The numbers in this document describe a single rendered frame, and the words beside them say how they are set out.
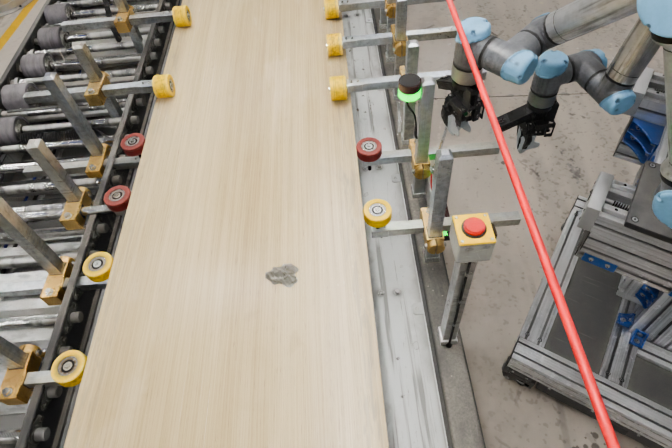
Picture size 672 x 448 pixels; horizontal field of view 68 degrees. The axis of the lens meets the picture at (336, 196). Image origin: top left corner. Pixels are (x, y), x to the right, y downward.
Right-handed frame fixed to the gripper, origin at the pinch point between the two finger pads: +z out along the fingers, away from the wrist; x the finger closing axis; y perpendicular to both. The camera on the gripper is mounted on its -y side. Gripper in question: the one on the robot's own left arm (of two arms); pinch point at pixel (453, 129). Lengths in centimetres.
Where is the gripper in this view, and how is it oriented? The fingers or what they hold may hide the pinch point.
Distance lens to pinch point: 147.5
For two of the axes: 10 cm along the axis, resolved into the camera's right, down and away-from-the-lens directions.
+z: 0.8, 6.2, 7.8
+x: 9.2, -3.5, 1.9
